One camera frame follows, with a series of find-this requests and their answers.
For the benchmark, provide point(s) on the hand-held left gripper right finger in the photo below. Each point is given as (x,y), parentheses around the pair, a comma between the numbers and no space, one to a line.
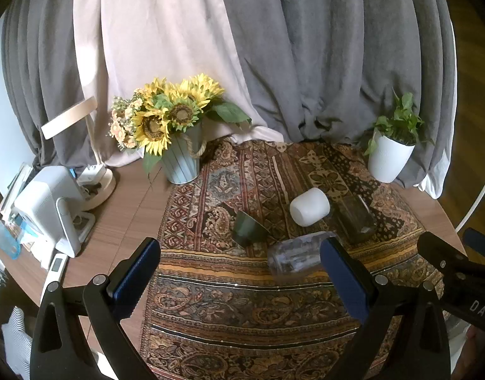
(345,281)

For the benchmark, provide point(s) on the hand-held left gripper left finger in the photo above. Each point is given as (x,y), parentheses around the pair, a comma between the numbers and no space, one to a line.
(134,275)

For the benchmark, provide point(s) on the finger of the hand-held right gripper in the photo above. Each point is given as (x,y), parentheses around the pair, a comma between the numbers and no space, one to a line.
(479,240)
(438,250)

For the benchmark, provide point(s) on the clear glass cup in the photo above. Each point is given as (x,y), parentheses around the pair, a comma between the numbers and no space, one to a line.
(293,255)

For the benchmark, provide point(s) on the dark smoked glass cup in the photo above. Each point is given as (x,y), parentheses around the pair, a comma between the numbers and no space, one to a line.
(355,219)

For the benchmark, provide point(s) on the white cup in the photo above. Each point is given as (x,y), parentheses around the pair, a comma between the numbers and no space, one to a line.
(309,207)

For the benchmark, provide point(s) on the dark green cup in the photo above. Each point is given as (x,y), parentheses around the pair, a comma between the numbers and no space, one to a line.
(248,229)

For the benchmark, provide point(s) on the person's right hand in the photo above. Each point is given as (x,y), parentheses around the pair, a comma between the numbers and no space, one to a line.
(476,350)

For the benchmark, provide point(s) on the white desk lamp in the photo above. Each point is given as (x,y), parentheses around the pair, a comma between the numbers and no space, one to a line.
(102,188)

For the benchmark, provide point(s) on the white plant pot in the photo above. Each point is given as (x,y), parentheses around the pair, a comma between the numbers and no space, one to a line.
(388,160)

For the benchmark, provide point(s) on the patterned paisley table cloth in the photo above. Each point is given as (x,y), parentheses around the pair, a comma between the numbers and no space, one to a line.
(242,308)

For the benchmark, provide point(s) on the white box-shaped appliance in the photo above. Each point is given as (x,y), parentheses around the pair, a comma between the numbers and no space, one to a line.
(40,206)

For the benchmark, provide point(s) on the pale blue metal bucket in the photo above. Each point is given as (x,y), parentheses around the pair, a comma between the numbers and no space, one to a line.
(183,162)

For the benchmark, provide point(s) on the striped cloth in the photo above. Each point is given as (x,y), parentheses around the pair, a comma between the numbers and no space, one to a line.
(17,334)

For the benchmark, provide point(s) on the green leafy plant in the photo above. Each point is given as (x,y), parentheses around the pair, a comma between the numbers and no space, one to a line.
(402,120)

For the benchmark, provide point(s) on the blue plastic case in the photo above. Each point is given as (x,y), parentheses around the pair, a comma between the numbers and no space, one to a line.
(3,243)

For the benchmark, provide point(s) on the stack of books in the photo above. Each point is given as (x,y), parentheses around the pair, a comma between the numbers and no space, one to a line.
(15,186)

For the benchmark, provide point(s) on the sunflower bouquet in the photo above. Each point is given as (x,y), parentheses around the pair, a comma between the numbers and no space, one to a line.
(175,113)

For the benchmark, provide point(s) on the grey curtain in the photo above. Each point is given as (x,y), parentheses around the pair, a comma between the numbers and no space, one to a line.
(337,55)
(40,67)

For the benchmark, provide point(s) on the pale pink curtain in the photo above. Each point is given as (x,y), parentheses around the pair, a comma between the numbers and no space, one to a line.
(155,35)

